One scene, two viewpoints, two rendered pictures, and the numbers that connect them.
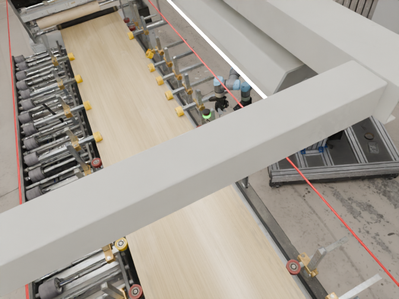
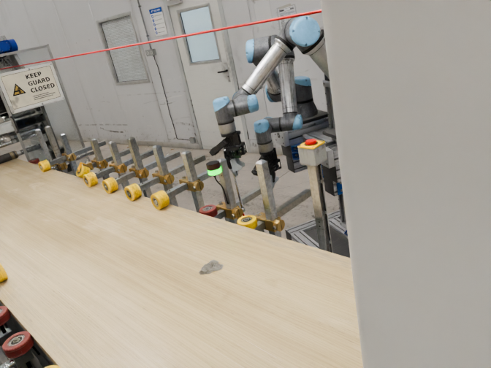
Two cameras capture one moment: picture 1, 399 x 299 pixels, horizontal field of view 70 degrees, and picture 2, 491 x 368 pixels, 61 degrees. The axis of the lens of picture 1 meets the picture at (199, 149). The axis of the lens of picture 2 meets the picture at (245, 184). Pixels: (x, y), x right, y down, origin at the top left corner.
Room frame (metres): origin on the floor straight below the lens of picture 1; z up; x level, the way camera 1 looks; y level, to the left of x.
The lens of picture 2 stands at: (-0.04, 0.49, 1.68)
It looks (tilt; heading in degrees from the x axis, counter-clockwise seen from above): 22 degrees down; 336
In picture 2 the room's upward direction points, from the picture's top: 12 degrees counter-clockwise
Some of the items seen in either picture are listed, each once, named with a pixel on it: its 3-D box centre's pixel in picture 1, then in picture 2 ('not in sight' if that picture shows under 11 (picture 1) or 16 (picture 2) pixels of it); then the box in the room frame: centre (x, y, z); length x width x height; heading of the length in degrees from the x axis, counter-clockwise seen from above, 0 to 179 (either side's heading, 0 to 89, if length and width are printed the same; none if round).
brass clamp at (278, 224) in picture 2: not in sight; (269, 222); (1.38, -0.22, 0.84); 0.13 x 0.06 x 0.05; 17
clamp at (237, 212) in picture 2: not in sight; (229, 211); (1.62, -0.14, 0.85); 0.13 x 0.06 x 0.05; 17
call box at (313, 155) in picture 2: not in sight; (312, 153); (1.11, -0.30, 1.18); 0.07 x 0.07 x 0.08; 17
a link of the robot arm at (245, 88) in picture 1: (245, 89); (262, 131); (1.74, -0.46, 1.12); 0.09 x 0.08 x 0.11; 137
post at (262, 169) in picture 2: not in sight; (271, 213); (1.36, -0.22, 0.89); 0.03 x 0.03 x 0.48; 17
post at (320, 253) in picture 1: (313, 263); not in sight; (0.41, -0.52, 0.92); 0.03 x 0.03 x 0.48; 17
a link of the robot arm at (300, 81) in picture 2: not in sight; (300, 87); (2.05, -0.93, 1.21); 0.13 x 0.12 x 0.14; 47
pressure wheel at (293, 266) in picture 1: (292, 269); not in sight; (0.41, -0.41, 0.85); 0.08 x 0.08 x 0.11
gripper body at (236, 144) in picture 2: (221, 101); (232, 144); (1.63, -0.24, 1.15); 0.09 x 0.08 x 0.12; 38
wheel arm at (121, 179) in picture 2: (181, 71); (145, 167); (2.37, 0.02, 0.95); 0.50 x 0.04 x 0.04; 107
